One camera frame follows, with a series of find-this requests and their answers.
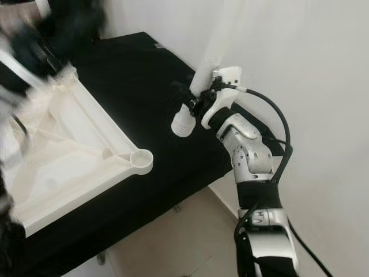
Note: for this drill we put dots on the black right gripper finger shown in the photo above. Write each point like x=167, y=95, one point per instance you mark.
x=184, y=91

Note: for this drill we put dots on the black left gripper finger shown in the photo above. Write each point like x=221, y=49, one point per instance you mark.
x=81, y=23

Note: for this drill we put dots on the white plastic children table top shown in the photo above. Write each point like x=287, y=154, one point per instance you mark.
x=86, y=167

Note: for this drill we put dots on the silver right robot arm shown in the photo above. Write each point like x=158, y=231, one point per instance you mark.
x=251, y=153

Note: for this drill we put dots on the beige hanging cloth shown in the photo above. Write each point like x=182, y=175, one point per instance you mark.
x=14, y=20

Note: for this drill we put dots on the black tablecloth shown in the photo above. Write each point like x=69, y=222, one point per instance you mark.
x=179, y=167

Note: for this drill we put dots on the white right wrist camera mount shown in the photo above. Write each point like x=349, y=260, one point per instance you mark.
x=228, y=92

